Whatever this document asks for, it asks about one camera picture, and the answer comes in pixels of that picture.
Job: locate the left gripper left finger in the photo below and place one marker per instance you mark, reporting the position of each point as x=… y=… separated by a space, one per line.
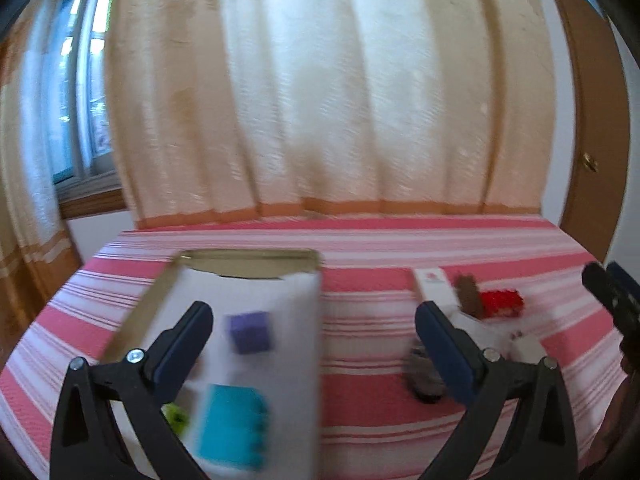
x=86 y=441

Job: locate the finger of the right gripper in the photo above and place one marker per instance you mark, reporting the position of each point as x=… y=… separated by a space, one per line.
x=619 y=304
x=625 y=280

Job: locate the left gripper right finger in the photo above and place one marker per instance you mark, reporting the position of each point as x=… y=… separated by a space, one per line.
x=540 y=442

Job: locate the green toy brick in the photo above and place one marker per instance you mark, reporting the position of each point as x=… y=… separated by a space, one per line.
x=177 y=417

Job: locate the red toy brick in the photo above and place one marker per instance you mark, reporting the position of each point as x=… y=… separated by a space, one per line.
x=504 y=303

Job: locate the clear plastic box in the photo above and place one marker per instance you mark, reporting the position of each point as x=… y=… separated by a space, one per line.
x=483 y=334

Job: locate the black patterned round object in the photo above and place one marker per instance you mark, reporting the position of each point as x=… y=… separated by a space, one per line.
x=420 y=375

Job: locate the blue toy brick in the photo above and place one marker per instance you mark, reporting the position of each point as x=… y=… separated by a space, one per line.
x=233 y=429

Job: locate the purple toy cube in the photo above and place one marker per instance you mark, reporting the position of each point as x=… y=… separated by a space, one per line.
x=250 y=332

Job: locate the white charger adapter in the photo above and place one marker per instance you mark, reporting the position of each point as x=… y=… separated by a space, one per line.
x=525 y=349

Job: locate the brown wooden door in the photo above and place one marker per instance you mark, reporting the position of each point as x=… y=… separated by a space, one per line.
x=602 y=127

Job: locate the brass door knob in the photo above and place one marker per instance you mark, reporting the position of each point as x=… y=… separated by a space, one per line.
x=590 y=163

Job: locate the brown wooden comb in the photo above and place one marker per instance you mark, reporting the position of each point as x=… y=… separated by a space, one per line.
x=468 y=294

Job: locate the white paper tray liner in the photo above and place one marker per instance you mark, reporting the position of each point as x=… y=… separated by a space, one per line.
x=285 y=339

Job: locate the red striped tablecloth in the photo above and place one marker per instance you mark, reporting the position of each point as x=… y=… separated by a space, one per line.
x=371 y=427

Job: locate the white red small box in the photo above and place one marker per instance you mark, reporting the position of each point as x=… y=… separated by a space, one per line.
x=432 y=284

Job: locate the left side cream curtain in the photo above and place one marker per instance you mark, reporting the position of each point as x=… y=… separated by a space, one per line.
x=37 y=254

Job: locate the gold metal tray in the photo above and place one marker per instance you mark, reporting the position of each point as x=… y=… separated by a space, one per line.
x=240 y=262

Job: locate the cream patterned curtain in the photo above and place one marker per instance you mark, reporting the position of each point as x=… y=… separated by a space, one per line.
x=228 y=110

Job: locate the window with metal frame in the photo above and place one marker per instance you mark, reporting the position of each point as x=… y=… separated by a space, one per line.
x=77 y=124

